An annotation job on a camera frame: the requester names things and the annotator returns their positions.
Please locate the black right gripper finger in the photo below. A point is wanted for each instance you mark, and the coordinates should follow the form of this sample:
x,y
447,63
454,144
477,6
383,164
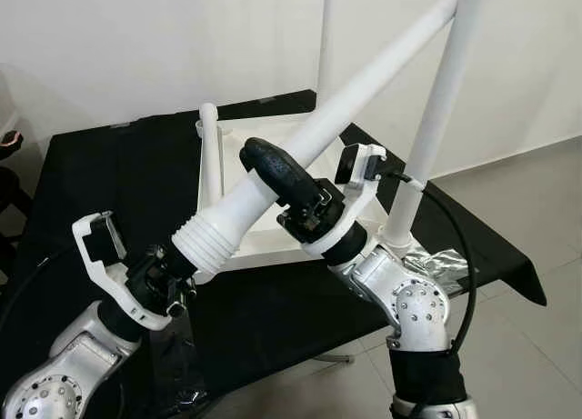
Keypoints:
x,y
277,174

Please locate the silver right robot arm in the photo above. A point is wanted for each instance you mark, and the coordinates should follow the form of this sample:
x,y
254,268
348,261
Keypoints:
x,y
405,296

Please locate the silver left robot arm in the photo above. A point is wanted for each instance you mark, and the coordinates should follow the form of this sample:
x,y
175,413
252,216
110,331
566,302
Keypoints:
x,y
64,364

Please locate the clear tape strip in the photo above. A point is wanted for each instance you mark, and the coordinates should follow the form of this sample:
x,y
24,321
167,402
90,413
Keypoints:
x,y
186,364

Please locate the black table cloth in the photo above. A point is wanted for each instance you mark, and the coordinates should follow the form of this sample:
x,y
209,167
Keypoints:
x,y
273,319

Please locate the crumpled clear tape patch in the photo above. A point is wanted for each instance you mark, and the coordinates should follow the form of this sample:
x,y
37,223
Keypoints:
x,y
441,264

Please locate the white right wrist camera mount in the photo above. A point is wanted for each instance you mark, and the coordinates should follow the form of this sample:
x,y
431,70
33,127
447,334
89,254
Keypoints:
x,y
359,196

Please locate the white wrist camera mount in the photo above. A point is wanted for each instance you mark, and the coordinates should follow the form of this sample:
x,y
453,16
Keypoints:
x,y
95,255
359,196

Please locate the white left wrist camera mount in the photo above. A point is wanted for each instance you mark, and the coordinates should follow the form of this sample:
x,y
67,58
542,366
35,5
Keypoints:
x,y
95,255

